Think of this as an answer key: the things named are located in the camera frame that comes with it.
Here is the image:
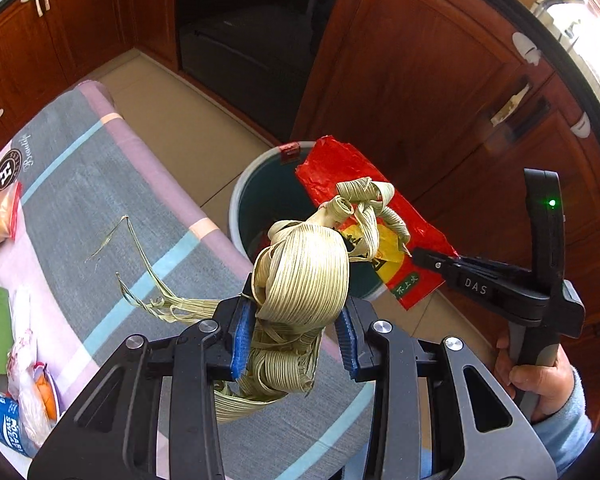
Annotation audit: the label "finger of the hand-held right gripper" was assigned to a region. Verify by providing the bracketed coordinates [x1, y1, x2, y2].
[411, 246, 462, 281]

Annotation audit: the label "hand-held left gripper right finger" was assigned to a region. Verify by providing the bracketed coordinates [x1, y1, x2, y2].
[335, 296, 558, 480]

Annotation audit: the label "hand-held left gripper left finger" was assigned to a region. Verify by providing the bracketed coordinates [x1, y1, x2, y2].
[27, 296, 257, 480]

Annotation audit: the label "dried leaf bundle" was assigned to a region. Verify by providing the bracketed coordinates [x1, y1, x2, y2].
[85, 178, 411, 426]

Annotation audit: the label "red plastic bag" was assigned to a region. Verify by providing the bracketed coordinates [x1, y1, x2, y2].
[295, 135, 458, 311]

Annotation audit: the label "white teal trash bin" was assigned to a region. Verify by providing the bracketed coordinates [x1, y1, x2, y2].
[228, 141, 396, 303]

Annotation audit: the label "orange snack wrapper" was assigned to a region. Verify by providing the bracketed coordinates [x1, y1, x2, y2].
[35, 362, 61, 421]

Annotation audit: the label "clear white plastic bag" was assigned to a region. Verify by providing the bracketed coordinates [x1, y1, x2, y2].
[5, 287, 56, 448]

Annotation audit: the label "blue label bottle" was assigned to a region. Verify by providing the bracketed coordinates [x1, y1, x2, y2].
[0, 392, 33, 458]

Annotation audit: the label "person's right forearm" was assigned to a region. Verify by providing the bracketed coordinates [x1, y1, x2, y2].
[532, 367, 595, 476]

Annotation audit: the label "person's right hand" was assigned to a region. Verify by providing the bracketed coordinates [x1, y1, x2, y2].
[494, 337, 577, 423]

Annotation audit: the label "tall wooden cabinet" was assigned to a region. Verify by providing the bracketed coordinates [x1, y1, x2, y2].
[290, 0, 600, 426]

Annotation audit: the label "striped grey pink tablecloth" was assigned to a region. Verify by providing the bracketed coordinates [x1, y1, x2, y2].
[0, 80, 376, 480]

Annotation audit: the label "bagged bread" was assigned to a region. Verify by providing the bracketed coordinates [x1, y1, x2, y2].
[0, 181, 23, 247]

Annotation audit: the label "black kitchen appliance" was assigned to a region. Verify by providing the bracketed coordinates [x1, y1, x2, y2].
[172, 0, 343, 143]

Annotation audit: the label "wooden cabinet row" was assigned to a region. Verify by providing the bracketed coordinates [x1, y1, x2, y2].
[0, 0, 178, 161]

